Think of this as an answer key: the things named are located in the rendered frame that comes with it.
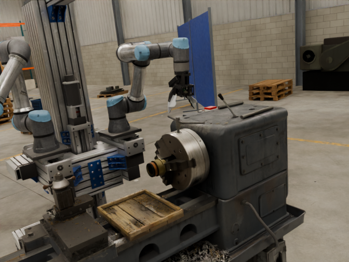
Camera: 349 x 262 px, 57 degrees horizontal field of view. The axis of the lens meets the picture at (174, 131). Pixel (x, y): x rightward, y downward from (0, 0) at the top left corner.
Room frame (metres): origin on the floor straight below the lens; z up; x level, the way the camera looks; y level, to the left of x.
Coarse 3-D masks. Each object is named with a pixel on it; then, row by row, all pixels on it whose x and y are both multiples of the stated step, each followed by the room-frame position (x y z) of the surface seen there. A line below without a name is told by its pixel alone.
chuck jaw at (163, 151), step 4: (160, 140) 1.67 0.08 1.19; (156, 144) 1.66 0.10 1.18; (160, 144) 1.65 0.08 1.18; (164, 144) 1.66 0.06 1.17; (156, 148) 1.66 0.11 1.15; (160, 148) 1.63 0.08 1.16; (164, 148) 1.64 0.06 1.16; (156, 152) 1.63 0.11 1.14; (160, 152) 1.61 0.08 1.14; (164, 152) 1.62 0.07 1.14; (168, 152) 1.63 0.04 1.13; (156, 156) 1.60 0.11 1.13; (160, 156) 1.59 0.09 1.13; (164, 156) 1.60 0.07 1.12; (168, 156) 1.61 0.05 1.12
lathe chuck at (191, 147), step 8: (168, 136) 1.63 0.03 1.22; (176, 136) 1.58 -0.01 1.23; (184, 136) 1.59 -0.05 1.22; (192, 136) 1.60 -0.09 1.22; (168, 144) 1.64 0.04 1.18; (176, 144) 1.58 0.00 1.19; (184, 144) 1.54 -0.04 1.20; (192, 144) 1.56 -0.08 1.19; (176, 152) 1.59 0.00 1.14; (184, 152) 1.53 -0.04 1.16; (192, 152) 1.52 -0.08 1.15; (200, 152) 1.55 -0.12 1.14; (168, 160) 1.66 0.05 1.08; (200, 160) 1.53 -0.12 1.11; (192, 168) 1.49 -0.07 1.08; (200, 168) 1.53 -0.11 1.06; (176, 176) 1.61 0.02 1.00; (184, 176) 1.54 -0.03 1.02; (192, 176) 1.50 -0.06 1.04; (200, 176) 1.54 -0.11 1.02; (176, 184) 1.61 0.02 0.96; (184, 184) 1.55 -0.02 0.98; (192, 184) 1.53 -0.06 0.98
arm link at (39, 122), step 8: (32, 112) 1.85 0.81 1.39; (40, 112) 1.85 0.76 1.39; (48, 112) 1.88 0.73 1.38; (24, 120) 1.85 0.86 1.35; (32, 120) 1.81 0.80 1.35; (40, 120) 1.81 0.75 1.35; (48, 120) 1.84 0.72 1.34; (32, 128) 1.82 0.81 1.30; (40, 128) 1.80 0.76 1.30; (48, 128) 1.83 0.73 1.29
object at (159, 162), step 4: (156, 160) 1.56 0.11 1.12; (160, 160) 1.55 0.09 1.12; (164, 160) 1.58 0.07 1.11; (148, 164) 1.54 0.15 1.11; (152, 164) 1.53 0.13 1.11; (156, 164) 1.53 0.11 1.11; (160, 164) 1.54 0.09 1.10; (148, 168) 1.56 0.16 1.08; (152, 168) 1.52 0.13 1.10; (156, 168) 1.52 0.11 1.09; (160, 168) 1.53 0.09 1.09; (164, 168) 1.53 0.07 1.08; (148, 172) 1.55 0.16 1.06; (152, 172) 1.56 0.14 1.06; (156, 172) 1.51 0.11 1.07; (160, 172) 1.53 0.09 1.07; (164, 172) 1.54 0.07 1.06; (152, 176) 1.52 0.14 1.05; (156, 176) 1.55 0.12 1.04
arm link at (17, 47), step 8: (16, 40) 1.85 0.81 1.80; (8, 48) 1.84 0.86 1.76; (16, 48) 1.80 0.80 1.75; (24, 48) 1.82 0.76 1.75; (16, 56) 1.78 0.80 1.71; (24, 56) 1.80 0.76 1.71; (8, 64) 1.75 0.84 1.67; (16, 64) 1.76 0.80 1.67; (24, 64) 1.82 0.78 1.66; (8, 72) 1.73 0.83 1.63; (16, 72) 1.75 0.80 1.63; (0, 80) 1.70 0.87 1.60; (8, 80) 1.71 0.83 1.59; (0, 88) 1.67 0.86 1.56; (8, 88) 1.70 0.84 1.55; (0, 96) 1.65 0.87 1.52; (0, 104) 1.62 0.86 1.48; (0, 112) 1.62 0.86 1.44
